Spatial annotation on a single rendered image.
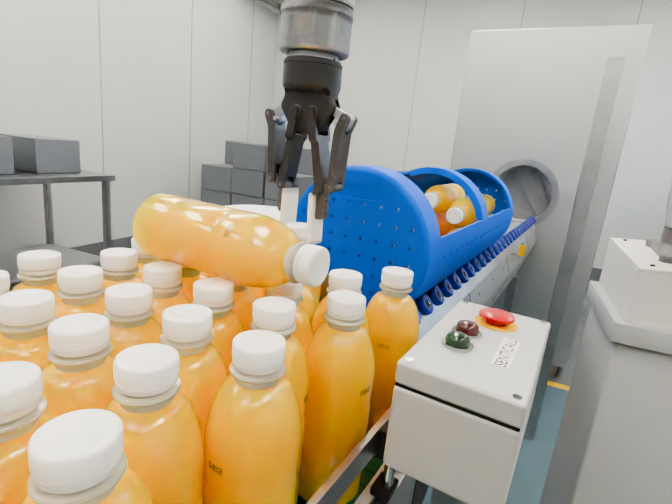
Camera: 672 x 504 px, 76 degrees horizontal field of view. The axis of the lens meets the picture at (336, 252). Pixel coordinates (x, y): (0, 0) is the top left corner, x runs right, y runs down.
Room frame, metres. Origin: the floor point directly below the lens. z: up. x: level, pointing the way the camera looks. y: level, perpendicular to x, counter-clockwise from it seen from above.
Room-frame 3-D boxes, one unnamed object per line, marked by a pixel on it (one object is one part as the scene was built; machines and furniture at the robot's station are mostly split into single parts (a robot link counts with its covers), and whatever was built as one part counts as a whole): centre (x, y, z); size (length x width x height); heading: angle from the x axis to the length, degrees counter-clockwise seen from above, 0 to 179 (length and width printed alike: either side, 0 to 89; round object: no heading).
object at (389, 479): (0.40, -0.08, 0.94); 0.03 x 0.02 x 0.08; 151
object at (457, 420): (0.38, -0.15, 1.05); 0.20 x 0.10 x 0.10; 151
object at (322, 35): (0.59, 0.05, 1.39); 0.09 x 0.09 x 0.06
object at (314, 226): (0.58, 0.03, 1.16); 0.03 x 0.01 x 0.07; 150
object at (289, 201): (0.60, 0.07, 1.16); 0.03 x 0.01 x 0.07; 150
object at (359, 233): (1.14, -0.24, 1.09); 0.88 x 0.28 x 0.28; 151
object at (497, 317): (0.43, -0.17, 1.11); 0.04 x 0.04 x 0.01
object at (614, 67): (1.85, -1.01, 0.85); 0.06 x 0.06 x 1.70; 61
